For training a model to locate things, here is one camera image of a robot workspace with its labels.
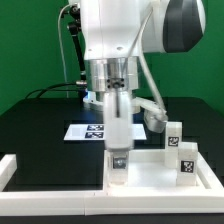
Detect grey cable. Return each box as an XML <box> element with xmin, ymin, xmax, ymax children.
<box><xmin>57</xmin><ymin>3</ymin><xmax>70</xmax><ymax>99</ymax></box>

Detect white square table top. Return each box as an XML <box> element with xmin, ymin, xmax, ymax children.
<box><xmin>104</xmin><ymin>149</ymin><xmax>219</xmax><ymax>189</ymax></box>

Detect white U-shaped fence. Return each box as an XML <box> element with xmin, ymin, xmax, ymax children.
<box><xmin>0</xmin><ymin>154</ymin><xmax>224</xmax><ymax>216</ymax></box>

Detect black cables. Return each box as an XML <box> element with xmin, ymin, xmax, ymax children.
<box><xmin>25</xmin><ymin>79</ymin><xmax>88</xmax><ymax>100</ymax></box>

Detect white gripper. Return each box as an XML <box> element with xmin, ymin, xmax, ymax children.
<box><xmin>103</xmin><ymin>91</ymin><xmax>134</xmax><ymax>169</ymax></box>

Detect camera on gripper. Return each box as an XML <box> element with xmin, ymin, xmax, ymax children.
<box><xmin>132</xmin><ymin>97</ymin><xmax>168</xmax><ymax>133</ymax></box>

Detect marker plate with tags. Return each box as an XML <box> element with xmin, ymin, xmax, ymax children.
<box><xmin>64</xmin><ymin>124</ymin><xmax>146</xmax><ymax>141</ymax></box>

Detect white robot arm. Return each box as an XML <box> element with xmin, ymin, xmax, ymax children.
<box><xmin>68</xmin><ymin>0</ymin><xmax>206</xmax><ymax>170</ymax></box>

